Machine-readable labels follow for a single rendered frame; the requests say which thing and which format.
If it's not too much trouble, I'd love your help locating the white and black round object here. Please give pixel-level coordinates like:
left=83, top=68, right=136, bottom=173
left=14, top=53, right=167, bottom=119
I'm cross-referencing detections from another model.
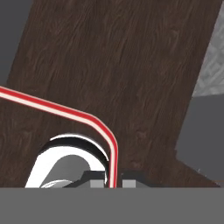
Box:
left=24, top=132, right=110, bottom=189

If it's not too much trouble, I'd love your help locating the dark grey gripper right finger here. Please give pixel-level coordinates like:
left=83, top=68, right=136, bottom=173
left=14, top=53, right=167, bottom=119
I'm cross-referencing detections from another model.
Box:
left=120, top=169, right=154, bottom=189

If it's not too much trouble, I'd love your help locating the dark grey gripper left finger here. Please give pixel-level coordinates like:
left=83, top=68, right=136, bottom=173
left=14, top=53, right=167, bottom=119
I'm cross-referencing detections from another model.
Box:
left=63, top=170, right=107, bottom=189

